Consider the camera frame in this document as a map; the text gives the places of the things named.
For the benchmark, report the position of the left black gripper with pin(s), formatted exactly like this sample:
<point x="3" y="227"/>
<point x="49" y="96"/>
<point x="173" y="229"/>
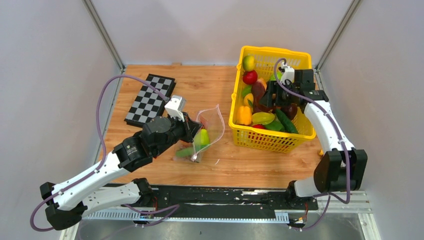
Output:
<point x="191" y="127"/>

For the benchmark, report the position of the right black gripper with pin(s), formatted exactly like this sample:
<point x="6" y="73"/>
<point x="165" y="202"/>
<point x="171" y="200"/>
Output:
<point x="267" y="99"/>

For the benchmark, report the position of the green pear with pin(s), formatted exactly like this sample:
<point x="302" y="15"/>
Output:
<point x="202" y="138"/>

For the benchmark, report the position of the clear zip top bag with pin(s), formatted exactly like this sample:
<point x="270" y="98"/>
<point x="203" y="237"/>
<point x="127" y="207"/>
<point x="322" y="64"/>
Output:
<point x="212" y="130"/>

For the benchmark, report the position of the red tomato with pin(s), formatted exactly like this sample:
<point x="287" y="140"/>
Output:
<point x="250" y="77"/>

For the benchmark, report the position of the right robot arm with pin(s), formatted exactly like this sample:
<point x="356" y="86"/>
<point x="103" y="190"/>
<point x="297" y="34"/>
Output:
<point x="342" y="167"/>

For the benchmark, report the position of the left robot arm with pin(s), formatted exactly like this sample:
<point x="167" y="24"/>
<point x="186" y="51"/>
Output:
<point x="68" y="202"/>

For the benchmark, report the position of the yellow green starfruit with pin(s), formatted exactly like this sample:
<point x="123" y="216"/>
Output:
<point x="262" y="118"/>

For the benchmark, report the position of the green bell pepper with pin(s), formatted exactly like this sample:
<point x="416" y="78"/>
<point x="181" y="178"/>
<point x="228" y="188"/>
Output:
<point x="275" y="126"/>

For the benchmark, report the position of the yellow bell pepper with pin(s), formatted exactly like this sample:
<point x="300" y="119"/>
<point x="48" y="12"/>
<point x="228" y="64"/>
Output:
<point x="244" y="115"/>

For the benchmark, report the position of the yellow plastic basket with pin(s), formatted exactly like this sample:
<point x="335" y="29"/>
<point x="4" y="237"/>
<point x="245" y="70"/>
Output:
<point x="247" y="136"/>

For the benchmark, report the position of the dark green cucumber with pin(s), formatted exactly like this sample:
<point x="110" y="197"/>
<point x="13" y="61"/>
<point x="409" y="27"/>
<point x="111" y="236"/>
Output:
<point x="289" y="127"/>

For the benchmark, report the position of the yellow green mango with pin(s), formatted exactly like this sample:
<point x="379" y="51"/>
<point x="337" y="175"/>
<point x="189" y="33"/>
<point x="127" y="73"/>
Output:
<point x="248" y="63"/>

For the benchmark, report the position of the black white chessboard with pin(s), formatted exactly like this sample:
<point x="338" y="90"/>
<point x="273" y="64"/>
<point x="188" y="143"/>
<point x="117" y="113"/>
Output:
<point x="148" y="104"/>

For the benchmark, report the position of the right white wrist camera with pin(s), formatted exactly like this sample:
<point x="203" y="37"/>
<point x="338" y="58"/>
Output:
<point x="288" y="74"/>

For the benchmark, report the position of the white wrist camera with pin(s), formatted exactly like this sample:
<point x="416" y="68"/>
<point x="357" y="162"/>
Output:
<point x="175" y="107"/>
<point x="288" y="74"/>

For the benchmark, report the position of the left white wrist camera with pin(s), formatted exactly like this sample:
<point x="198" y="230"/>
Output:
<point x="175" y="107"/>

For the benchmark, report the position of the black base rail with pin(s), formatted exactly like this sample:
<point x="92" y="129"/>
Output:
<point x="214" y="204"/>

